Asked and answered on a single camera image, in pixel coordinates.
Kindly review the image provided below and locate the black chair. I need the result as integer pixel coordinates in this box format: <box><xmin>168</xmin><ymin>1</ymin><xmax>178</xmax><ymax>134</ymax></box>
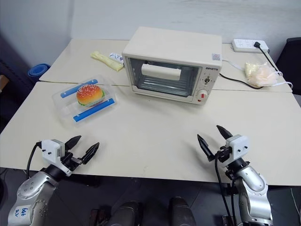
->
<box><xmin>275</xmin><ymin>37</ymin><xmax>301</xmax><ymax>96</ymax></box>

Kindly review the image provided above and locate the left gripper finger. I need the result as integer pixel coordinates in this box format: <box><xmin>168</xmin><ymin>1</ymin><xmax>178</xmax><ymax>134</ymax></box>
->
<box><xmin>81</xmin><ymin>142</ymin><xmax>100</xmax><ymax>165</ymax></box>
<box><xmin>64</xmin><ymin>135</ymin><xmax>82</xmax><ymax>150</ymax></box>

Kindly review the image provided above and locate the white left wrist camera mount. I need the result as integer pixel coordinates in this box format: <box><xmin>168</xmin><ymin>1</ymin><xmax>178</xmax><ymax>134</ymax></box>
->
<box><xmin>40</xmin><ymin>139</ymin><xmax>72</xmax><ymax>177</ymax></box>

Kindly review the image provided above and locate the small white blue packet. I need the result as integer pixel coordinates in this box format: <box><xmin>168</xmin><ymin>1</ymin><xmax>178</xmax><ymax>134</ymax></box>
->
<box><xmin>109</xmin><ymin>52</ymin><xmax>124</xmax><ymax>63</ymax></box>

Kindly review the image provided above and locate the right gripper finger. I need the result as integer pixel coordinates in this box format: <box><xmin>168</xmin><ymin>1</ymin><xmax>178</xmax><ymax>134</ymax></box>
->
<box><xmin>216</xmin><ymin>125</ymin><xmax>234</xmax><ymax>141</ymax></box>
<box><xmin>197</xmin><ymin>134</ymin><xmax>216</xmax><ymax>162</ymax></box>

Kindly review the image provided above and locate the cream toaster oven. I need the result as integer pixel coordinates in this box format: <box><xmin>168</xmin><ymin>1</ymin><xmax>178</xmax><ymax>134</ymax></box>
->
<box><xmin>121</xmin><ymin>26</ymin><xmax>223</xmax><ymax>105</ymax></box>

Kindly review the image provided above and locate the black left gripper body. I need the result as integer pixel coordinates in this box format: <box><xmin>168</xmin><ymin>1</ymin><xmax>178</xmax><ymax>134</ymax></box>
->
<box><xmin>61</xmin><ymin>152</ymin><xmax>83</xmax><ymax>171</ymax></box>

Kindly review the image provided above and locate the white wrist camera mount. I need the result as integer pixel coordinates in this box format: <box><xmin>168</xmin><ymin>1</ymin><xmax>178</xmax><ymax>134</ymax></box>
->
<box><xmin>40</xmin><ymin>139</ymin><xmax>72</xmax><ymax>177</ymax></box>
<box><xmin>225</xmin><ymin>134</ymin><xmax>251</xmax><ymax>163</ymax></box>

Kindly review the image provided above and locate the toy hamburger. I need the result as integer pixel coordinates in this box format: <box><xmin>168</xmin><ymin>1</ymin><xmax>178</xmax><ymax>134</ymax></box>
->
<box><xmin>76</xmin><ymin>84</ymin><xmax>105</xmax><ymax>106</ymax></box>

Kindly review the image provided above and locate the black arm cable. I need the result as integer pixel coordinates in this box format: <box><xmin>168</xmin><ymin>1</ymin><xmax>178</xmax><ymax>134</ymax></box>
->
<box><xmin>26</xmin><ymin>141</ymin><xmax>43</xmax><ymax>180</ymax></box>
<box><xmin>214</xmin><ymin>156</ymin><xmax>237</xmax><ymax>226</ymax></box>

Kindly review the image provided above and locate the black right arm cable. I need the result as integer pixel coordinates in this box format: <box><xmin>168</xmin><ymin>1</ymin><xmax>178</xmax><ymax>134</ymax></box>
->
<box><xmin>214</xmin><ymin>156</ymin><xmax>237</xmax><ymax>226</ymax></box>

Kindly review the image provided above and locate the dark blue sofa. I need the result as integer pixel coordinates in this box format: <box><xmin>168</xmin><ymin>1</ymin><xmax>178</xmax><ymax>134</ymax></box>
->
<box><xmin>0</xmin><ymin>32</ymin><xmax>36</xmax><ymax>134</ymax></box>

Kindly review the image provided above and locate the yellow filled plastic bag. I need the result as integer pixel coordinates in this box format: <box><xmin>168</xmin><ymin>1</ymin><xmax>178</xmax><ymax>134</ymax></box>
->
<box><xmin>244</xmin><ymin>61</ymin><xmax>269</xmax><ymax>80</ymax></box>

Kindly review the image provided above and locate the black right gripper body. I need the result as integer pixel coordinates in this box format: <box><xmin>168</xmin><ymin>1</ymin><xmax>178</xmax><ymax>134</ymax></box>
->
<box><xmin>214</xmin><ymin>145</ymin><xmax>232</xmax><ymax>163</ymax></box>

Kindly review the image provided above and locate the white power strip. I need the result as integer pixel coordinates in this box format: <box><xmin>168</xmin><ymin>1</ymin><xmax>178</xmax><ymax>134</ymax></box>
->
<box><xmin>230</xmin><ymin>38</ymin><xmax>270</xmax><ymax>54</ymax></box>

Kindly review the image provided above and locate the brown cardboard box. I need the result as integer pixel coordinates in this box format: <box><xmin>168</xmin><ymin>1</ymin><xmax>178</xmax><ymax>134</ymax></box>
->
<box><xmin>0</xmin><ymin>73</ymin><xmax>10</xmax><ymax>93</ymax></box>

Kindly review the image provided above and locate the dark rounded shape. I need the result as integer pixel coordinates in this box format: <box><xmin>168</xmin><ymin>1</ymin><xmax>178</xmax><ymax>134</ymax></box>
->
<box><xmin>110</xmin><ymin>200</ymin><xmax>143</xmax><ymax>226</ymax></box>
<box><xmin>168</xmin><ymin>196</ymin><xmax>197</xmax><ymax>226</ymax></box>

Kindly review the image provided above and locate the red marked timer knob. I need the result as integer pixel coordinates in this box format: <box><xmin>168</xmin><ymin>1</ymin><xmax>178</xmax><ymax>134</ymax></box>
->
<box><xmin>195</xmin><ymin>89</ymin><xmax>210</xmax><ymax>103</ymax></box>

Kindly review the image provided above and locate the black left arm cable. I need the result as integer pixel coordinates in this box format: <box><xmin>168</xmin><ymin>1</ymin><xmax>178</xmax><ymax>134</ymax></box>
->
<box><xmin>26</xmin><ymin>141</ymin><xmax>43</xmax><ymax>180</ymax></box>

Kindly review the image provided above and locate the cream oven door handle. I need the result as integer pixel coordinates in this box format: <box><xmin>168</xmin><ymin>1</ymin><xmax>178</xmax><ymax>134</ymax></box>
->
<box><xmin>141</xmin><ymin>64</ymin><xmax>182</xmax><ymax>81</ymax></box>

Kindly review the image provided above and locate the white power strip cable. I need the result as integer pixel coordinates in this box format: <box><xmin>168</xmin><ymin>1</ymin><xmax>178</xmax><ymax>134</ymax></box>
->
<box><xmin>222</xmin><ymin>58</ymin><xmax>293</xmax><ymax>89</ymax></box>

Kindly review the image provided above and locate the glass oven door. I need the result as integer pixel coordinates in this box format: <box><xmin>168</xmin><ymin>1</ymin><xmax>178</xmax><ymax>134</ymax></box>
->
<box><xmin>127</xmin><ymin>56</ymin><xmax>203</xmax><ymax>98</ymax></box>

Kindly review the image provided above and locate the clear tray with blue clips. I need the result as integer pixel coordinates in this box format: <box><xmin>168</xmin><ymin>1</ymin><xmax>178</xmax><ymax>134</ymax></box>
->
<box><xmin>51</xmin><ymin>74</ymin><xmax>119</xmax><ymax>128</ymax></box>

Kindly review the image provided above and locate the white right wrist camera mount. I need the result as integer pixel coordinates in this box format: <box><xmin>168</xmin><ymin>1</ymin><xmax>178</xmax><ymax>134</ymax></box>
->
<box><xmin>225</xmin><ymin>134</ymin><xmax>251</xmax><ymax>163</ymax></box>

